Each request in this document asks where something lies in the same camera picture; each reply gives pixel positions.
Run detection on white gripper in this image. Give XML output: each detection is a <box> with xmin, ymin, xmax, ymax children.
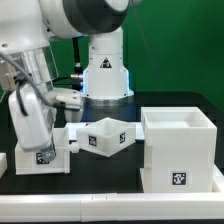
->
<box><xmin>9</xmin><ymin>85</ymin><xmax>56</xmax><ymax>162</ymax></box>

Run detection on white drawer with knob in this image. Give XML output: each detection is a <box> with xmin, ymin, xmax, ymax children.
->
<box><xmin>15</xmin><ymin>127</ymin><xmax>79</xmax><ymax>175</ymax></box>

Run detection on white drawer without knob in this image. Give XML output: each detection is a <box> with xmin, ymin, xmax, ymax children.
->
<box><xmin>76</xmin><ymin>117</ymin><xmax>136</xmax><ymax>157</ymax></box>

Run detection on white drawer cabinet box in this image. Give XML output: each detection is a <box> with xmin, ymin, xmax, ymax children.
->
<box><xmin>140</xmin><ymin>107</ymin><xmax>217</xmax><ymax>193</ymax></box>

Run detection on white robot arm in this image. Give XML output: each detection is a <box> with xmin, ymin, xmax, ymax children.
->
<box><xmin>0</xmin><ymin>0</ymin><xmax>140</xmax><ymax>162</ymax></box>

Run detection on white marker sheet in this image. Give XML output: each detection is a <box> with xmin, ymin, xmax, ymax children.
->
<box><xmin>66</xmin><ymin>122</ymin><xmax>144</xmax><ymax>141</ymax></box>

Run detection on white block at left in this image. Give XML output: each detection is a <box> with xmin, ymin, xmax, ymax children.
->
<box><xmin>0</xmin><ymin>153</ymin><xmax>7</xmax><ymax>179</ymax></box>

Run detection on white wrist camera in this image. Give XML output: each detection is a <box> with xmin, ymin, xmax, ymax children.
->
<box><xmin>46</xmin><ymin>88</ymin><xmax>83</xmax><ymax>111</ymax></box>

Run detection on black cables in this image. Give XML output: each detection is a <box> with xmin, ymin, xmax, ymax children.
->
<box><xmin>52</xmin><ymin>75</ymin><xmax>75</xmax><ymax>88</ymax></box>

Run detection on black camera stand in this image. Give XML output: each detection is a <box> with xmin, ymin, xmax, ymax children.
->
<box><xmin>72</xmin><ymin>38</ymin><xmax>83</xmax><ymax>90</ymax></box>

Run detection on white front border rail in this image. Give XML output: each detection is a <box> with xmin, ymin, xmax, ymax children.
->
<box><xmin>0</xmin><ymin>193</ymin><xmax>224</xmax><ymax>222</ymax></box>

